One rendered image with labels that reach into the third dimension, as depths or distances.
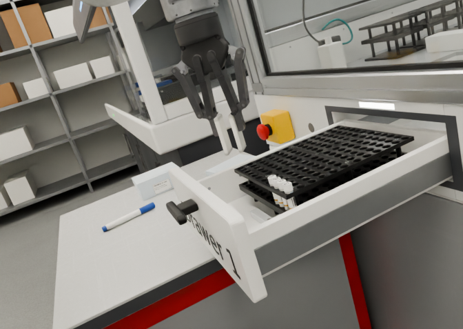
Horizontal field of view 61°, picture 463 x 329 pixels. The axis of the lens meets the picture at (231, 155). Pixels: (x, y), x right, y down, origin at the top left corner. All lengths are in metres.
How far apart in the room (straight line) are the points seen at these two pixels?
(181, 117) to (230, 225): 0.97
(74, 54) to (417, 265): 4.37
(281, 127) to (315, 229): 0.47
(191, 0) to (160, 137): 0.79
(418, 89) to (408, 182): 0.14
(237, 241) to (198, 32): 0.34
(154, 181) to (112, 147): 3.76
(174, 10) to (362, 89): 0.33
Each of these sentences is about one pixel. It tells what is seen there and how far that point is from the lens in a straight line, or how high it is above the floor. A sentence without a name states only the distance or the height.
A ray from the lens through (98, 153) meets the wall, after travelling 4.85.
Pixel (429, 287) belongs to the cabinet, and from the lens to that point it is 0.82.
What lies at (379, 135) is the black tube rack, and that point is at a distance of 0.66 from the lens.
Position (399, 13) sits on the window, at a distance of 0.64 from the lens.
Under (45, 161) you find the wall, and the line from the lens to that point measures 4.87.
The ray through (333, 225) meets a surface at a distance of 0.52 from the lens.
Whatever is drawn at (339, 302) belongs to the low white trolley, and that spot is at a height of 0.52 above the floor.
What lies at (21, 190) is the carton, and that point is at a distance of 4.52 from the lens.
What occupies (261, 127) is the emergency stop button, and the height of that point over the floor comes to 0.89.
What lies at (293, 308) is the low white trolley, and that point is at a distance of 0.86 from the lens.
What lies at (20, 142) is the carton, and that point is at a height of 0.73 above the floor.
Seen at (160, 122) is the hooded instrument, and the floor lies 0.91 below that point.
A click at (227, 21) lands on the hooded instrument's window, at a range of 1.46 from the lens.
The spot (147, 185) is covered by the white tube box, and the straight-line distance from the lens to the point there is 1.11.
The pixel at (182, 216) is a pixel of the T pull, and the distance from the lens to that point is 0.53.
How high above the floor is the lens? 1.11
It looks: 16 degrees down
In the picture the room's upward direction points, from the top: 17 degrees counter-clockwise
